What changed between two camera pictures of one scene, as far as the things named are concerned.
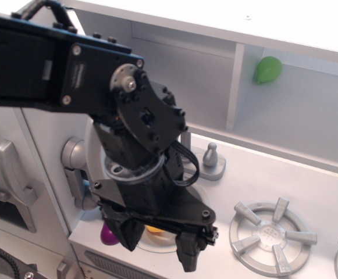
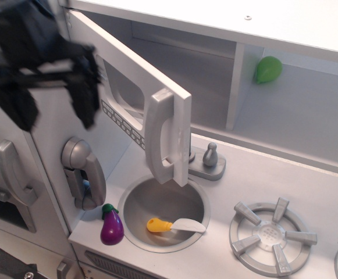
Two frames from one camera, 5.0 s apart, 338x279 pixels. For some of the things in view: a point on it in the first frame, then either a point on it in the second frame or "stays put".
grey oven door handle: (62, 270) stays put
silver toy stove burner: (270, 239) stays put
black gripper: (146, 189) → (38, 58)
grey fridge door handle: (11, 173) stays put
